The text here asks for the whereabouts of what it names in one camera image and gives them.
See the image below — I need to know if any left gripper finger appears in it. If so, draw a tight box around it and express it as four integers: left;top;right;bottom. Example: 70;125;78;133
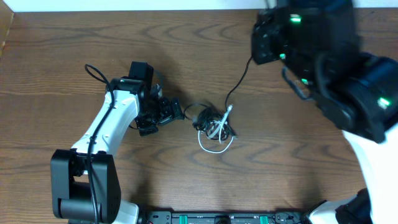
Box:
138;124;159;137
171;98;185;120

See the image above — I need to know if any short black cable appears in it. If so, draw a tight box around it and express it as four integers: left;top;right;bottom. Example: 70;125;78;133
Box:
182;102;218;134

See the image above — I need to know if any long black cable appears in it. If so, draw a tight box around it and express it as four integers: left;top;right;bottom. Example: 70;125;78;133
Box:
192;55;253;141

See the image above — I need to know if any white usb cable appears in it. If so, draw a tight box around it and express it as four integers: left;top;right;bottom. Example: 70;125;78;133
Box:
197;105;235;154

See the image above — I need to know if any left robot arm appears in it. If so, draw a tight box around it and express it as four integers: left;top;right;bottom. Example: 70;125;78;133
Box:
50;62;184;223

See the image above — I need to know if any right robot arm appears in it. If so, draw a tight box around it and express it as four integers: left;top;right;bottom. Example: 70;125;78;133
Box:
251;0;397;223

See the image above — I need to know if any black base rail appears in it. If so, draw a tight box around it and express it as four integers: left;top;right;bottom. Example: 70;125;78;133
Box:
136;211;310;224

